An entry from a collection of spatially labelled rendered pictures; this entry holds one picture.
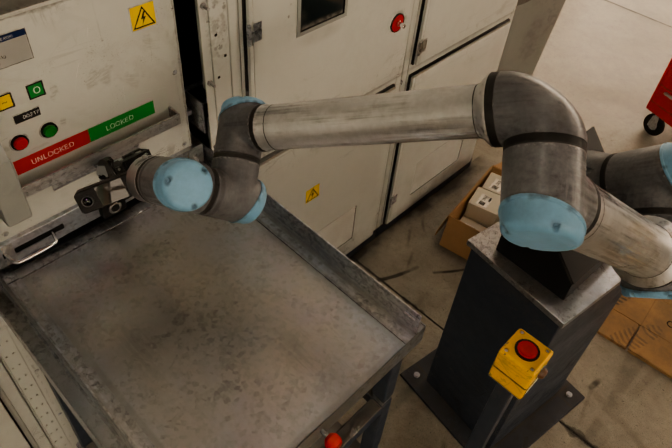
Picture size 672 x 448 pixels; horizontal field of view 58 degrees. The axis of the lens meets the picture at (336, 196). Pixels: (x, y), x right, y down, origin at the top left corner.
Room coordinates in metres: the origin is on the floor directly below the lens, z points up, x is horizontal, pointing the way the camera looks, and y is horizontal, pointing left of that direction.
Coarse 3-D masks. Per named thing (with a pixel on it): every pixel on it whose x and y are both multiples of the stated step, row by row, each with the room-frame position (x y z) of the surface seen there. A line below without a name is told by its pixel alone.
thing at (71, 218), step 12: (192, 144) 1.17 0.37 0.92; (180, 156) 1.13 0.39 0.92; (60, 216) 0.89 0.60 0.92; (72, 216) 0.91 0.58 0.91; (84, 216) 0.93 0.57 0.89; (96, 216) 0.95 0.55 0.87; (36, 228) 0.85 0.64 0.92; (48, 228) 0.86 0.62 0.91; (60, 228) 0.88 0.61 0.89; (72, 228) 0.90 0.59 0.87; (12, 240) 0.81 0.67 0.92; (24, 240) 0.82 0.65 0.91; (36, 240) 0.84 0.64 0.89; (48, 240) 0.86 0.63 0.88; (0, 252) 0.79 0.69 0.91; (24, 252) 0.82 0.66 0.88; (0, 264) 0.78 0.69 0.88
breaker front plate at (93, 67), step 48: (96, 0) 1.04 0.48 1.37; (144, 0) 1.12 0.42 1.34; (48, 48) 0.96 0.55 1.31; (96, 48) 1.03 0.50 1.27; (144, 48) 1.11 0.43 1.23; (48, 96) 0.94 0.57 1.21; (96, 96) 1.01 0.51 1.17; (144, 96) 1.09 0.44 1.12; (48, 144) 0.92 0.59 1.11; (96, 144) 0.99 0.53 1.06; (144, 144) 1.07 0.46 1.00; (48, 192) 0.89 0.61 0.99; (0, 240) 0.80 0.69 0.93
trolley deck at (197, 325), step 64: (64, 256) 0.84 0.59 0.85; (128, 256) 0.86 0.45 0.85; (192, 256) 0.88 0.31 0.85; (256, 256) 0.89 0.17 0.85; (64, 320) 0.68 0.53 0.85; (128, 320) 0.69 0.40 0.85; (192, 320) 0.71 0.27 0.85; (256, 320) 0.72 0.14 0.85; (320, 320) 0.74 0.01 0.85; (64, 384) 0.54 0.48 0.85; (128, 384) 0.55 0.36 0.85; (192, 384) 0.57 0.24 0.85; (256, 384) 0.58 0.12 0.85; (320, 384) 0.59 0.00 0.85
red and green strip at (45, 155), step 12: (144, 108) 1.09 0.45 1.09; (108, 120) 1.02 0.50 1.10; (120, 120) 1.04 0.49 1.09; (132, 120) 1.06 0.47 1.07; (84, 132) 0.98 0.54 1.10; (96, 132) 1.00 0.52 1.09; (108, 132) 1.01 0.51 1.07; (60, 144) 0.94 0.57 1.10; (72, 144) 0.95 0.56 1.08; (84, 144) 0.97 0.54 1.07; (36, 156) 0.90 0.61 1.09; (48, 156) 0.91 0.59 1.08; (24, 168) 0.87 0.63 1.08
